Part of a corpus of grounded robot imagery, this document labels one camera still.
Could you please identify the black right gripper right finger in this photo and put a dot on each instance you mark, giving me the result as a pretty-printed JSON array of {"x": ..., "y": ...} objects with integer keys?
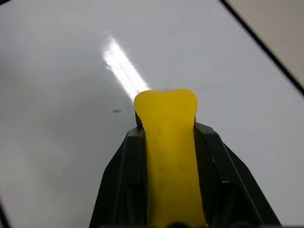
[{"x": 228, "y": 180}]

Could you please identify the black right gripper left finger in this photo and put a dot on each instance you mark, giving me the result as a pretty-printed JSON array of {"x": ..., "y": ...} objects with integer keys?
[{"x": 121, "y": 180}]

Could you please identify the yellow foam eraser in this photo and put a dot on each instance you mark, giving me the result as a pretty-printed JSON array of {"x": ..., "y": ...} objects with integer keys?
[{"x": 172, "y": 142}]

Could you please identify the whiteboard with black frame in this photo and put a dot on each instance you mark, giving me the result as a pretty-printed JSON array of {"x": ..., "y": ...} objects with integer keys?
[{"x": 71, "y": 95}]

